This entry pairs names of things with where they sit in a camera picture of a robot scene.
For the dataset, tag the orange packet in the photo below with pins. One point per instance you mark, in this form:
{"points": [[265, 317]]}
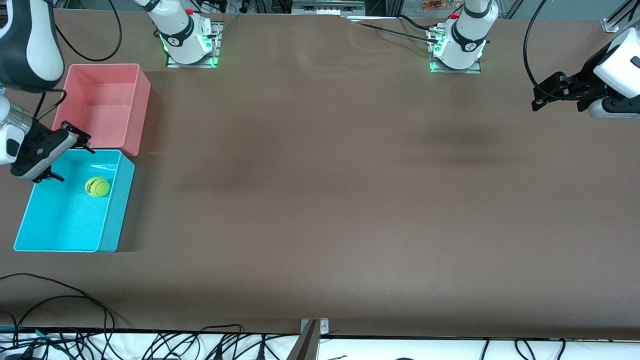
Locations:
{"points": [[435, 5]]}

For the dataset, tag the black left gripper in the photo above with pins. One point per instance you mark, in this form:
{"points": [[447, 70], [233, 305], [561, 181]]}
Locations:
{"points": [[588, 74]]}

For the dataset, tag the grey metal post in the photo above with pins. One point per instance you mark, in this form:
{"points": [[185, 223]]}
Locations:
{"points": [[306, 345]]}

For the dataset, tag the metal table edge bracket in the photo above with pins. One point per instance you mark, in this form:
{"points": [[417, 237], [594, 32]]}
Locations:
{"points": [[324, 326]]}

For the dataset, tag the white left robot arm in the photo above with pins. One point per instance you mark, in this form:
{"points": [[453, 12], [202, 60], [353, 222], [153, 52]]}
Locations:
{"points": [[467, 40]]}

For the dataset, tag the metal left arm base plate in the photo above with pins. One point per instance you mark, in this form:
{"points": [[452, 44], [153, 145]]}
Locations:
{"points": [[475, 68]]}

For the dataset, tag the blue plastic bin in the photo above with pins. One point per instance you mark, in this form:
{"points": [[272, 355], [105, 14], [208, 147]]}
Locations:
{"points": [[60, 220]]}

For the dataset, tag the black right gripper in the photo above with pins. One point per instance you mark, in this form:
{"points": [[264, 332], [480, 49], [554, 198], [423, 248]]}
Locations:
{"points": [[36, 145]]}

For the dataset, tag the pink plastic bin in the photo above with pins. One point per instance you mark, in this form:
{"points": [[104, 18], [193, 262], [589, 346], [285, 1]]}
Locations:
{"points": [[110, 105]]}

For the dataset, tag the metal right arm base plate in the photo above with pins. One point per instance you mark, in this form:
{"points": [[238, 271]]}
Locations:
{"points": [[218, 50]]}

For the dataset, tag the silver aluminium frame rail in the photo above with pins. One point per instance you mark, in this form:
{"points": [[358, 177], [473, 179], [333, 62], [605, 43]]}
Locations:
{"points": [[327, 6]]}

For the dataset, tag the yellow-green tennis ball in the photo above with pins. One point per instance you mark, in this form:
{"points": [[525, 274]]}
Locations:
{"points": [[97, 187]]}

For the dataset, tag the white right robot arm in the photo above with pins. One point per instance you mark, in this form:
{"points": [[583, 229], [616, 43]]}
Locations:
{"points": [[30, 45]]}

